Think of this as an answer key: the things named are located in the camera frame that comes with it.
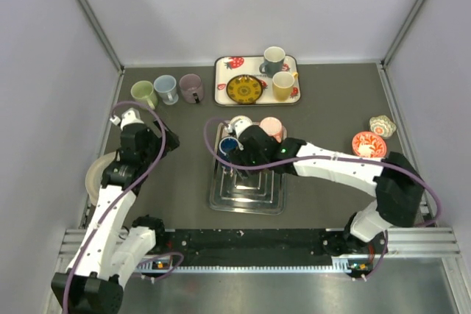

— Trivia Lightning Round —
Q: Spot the pink mug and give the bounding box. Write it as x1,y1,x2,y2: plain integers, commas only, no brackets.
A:
259,117,284,143

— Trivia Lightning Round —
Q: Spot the dark blue mug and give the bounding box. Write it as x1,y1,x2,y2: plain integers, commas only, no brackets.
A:
218,136,239,162

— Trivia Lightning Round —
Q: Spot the light green mug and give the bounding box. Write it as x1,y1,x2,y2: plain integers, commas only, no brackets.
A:
130,80,158,110

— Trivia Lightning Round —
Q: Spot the purple mug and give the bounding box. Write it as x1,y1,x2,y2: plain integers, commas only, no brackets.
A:
179,74,204,104

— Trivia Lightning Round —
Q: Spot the light blue mug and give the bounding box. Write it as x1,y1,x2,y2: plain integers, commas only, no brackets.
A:
153,75,179,105

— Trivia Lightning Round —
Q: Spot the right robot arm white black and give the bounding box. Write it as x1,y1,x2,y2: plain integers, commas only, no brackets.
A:
226,121,424,254

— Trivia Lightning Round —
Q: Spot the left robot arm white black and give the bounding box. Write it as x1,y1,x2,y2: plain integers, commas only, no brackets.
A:
51,118,180,313

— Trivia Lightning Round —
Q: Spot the cream white mug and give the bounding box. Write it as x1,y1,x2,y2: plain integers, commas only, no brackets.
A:
230,115,252,126

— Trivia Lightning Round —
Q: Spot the yellow mug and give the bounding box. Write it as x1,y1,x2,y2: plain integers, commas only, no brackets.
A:
272,71,298,101

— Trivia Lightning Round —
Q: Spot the dark grey mug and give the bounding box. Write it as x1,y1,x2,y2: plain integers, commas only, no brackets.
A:
259,46,286,77

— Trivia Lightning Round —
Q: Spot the steel metal tray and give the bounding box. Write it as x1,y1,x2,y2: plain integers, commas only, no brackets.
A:
209,119,289,215

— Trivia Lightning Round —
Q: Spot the beige wavy plate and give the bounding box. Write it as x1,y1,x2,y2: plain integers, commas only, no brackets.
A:
85,152,116,206

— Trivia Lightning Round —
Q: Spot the yellow patterned plate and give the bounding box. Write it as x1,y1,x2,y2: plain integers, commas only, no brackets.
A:
226,75,264,105

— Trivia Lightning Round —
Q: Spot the strawberry pattern white tray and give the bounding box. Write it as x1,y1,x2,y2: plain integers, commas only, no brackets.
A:
214,55,301,107

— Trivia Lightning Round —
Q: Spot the orange patterned small bowl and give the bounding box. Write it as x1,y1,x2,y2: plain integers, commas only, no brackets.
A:
352,132,387,158

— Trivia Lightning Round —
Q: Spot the green patterned small bowl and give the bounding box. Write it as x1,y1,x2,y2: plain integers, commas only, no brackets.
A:
369,115,397,139

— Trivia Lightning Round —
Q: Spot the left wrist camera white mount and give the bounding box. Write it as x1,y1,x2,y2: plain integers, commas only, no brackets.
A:
110,108,143,131

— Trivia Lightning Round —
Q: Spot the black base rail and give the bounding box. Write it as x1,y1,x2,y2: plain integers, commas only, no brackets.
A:
124,227,372,267

